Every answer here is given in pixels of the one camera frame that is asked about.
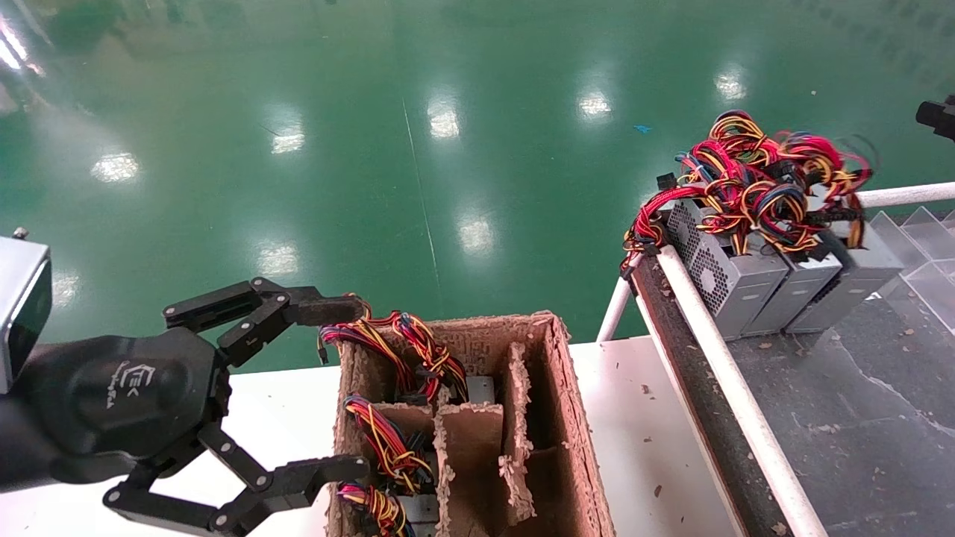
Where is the power supply in box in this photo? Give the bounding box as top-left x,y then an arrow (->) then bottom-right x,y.
342,394 -> 438,495
319,311 -> 495,408
336,483 -> 442,537

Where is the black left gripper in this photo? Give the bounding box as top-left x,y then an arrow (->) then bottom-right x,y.
30,277 -> 372,537

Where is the power supply in box middle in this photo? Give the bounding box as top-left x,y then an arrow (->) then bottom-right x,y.
342,394 -> 438,495

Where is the black conveyor belt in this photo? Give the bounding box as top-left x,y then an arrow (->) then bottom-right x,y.
632,256 -> 955,537

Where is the power supply in box top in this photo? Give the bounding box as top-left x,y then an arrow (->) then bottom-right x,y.
319,311 -> 495,408

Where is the brown cardboard divider box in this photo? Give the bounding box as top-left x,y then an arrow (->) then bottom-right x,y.
326,311 -> 617,537

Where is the grey power supply mesh side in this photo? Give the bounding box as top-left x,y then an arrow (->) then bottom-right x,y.
621,148 -> 789,342

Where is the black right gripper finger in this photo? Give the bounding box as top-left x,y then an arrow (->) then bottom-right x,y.
915,95 -> 955,143

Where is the white pipe frame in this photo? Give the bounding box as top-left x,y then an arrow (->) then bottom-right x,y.
595,181 -> 955,537

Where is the clear plastic tray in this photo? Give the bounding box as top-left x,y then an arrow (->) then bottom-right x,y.
868,206 -> 955,335

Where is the grey power supply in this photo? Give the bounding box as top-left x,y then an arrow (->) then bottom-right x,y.
701,110 -> 844,337
776,131 -> 907,335

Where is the power supply in box bottom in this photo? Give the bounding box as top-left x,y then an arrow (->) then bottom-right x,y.
336,483 -> 442,537

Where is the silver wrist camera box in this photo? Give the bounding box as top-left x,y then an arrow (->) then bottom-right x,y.
0,228 -> 54,394

